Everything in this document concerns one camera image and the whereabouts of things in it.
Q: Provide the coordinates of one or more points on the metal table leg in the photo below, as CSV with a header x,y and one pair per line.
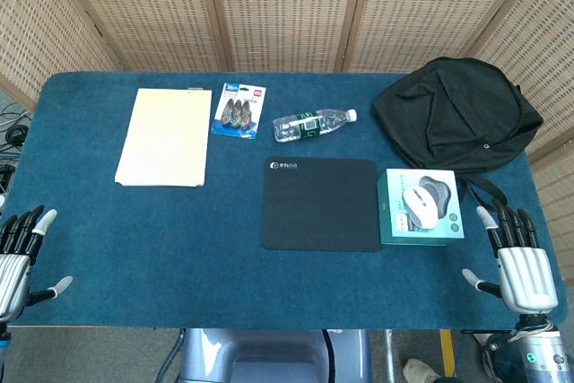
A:
x,y
390,354

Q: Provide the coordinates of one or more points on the white shoe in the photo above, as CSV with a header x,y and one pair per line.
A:
x,y
419,371

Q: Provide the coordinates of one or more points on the black mouse pad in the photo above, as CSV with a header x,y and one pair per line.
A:
x,y
320,204

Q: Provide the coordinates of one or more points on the blue binder clip package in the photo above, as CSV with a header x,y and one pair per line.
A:
x,y
238,110

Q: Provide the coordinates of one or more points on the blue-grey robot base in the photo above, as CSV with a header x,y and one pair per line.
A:
x,y
273,356

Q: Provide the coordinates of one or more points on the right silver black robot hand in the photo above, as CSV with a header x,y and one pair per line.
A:
x,y
525,273

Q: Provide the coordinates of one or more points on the bamboo folding screen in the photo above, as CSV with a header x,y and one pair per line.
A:
x,y
287,6

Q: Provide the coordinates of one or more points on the blue table cover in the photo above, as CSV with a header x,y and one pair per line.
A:
x,y
179,244

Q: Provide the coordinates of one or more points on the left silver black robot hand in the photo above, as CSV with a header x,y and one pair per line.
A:
x,y
12,273

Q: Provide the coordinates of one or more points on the cream paper folder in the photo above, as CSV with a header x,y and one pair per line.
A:
x,y
165,137

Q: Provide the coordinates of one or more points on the clear plastic water bottle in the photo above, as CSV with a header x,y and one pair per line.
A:
x,y
309,124

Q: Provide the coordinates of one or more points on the black backpack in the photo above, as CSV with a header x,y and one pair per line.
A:
x,y
457,116

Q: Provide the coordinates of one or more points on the teal white mouse box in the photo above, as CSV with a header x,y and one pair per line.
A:
x,y
419,208

